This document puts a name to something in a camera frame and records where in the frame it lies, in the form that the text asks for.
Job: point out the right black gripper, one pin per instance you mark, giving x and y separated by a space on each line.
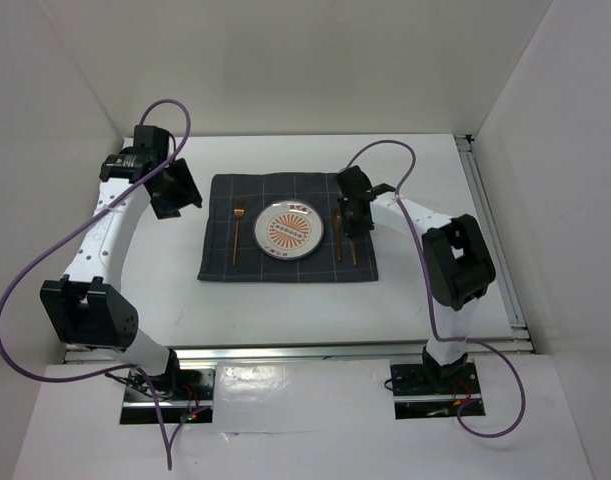
351 229

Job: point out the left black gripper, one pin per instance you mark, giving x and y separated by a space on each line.
187 192

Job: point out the dark wooden spoon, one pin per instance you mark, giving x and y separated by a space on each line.
337 225

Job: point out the copper knife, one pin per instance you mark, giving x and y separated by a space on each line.
353 251

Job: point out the patterned glass plate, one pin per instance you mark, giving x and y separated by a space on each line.
288 229

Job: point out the copper fork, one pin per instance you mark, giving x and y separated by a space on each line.
238 212

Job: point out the dark grey checked cloth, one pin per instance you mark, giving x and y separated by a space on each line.
253 266

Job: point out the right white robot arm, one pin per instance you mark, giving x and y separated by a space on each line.
455 262

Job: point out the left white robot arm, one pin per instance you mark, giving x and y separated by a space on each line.
86 306

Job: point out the front aluminium rail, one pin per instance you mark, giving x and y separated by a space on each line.
318 351

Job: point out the aluminium rail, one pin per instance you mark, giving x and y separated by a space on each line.
318 351
465 148

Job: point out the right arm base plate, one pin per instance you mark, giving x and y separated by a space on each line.
416 397

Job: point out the right aluminium rail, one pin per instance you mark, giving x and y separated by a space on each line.
465 148

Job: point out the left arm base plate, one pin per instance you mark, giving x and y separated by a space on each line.
190 402

